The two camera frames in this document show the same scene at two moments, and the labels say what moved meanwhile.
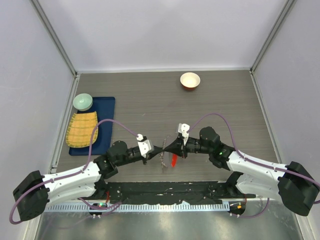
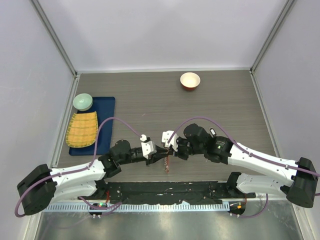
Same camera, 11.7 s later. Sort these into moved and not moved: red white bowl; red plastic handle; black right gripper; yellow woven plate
Moved: red plastic handle
Not moved: yellow woven plate; red white bowl; black right gripper
